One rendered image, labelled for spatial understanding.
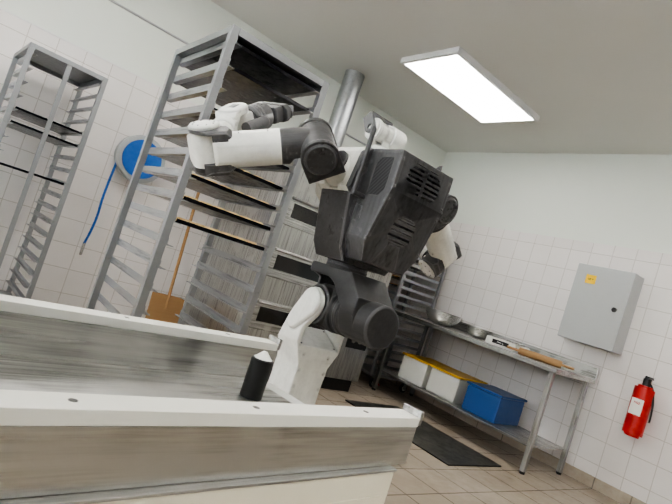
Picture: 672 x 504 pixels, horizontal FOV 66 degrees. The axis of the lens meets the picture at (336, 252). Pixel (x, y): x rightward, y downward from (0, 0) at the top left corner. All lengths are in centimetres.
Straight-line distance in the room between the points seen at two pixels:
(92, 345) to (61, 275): 405
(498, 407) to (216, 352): 424
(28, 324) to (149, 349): 15
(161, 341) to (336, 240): 69
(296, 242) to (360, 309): 307
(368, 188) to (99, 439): 101
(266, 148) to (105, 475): 97
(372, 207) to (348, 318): 28
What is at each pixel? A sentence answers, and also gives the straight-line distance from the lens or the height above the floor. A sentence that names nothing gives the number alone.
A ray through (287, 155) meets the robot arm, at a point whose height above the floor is 128.
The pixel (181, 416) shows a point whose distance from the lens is 44.
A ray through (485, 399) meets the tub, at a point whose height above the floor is 40.
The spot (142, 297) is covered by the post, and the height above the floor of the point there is 74.
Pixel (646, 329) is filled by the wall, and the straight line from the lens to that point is 515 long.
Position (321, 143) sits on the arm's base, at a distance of 124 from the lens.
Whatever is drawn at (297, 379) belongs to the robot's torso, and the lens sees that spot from 144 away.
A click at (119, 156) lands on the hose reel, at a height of 141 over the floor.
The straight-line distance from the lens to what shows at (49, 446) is 40.
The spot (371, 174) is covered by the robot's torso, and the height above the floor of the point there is 131.
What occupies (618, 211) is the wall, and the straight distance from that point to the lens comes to 551.
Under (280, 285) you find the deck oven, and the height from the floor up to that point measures 81.
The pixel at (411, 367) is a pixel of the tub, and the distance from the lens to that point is 551.
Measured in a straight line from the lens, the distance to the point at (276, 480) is 53.
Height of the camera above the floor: 104
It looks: 2 degrees up
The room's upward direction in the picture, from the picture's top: 18 degrees clockwise
